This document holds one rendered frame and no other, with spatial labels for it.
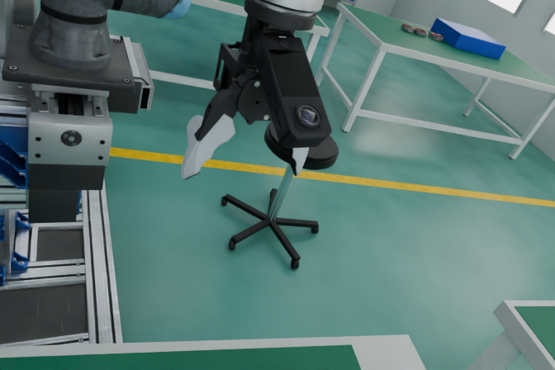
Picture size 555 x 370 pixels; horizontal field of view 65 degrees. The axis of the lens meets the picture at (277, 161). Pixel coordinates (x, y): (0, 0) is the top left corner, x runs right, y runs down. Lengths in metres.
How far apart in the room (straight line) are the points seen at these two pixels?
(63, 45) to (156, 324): 1.14
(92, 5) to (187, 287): 1.27
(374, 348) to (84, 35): 0.83
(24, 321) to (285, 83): 1.25
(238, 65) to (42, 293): 1.24
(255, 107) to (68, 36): 0.53
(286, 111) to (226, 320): 1.50
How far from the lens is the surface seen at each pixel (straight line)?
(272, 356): 0.87
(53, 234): 1.74
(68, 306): 1.55
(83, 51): 0.93
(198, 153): 0.47
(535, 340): 1.29
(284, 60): 0.43
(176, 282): 1.90
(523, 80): 4.04
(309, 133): 0.39
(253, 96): 0.45
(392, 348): 1.01
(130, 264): 1.93
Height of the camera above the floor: 1.45
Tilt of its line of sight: 31 degrees down
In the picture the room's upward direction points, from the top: 21 degrees clockwise
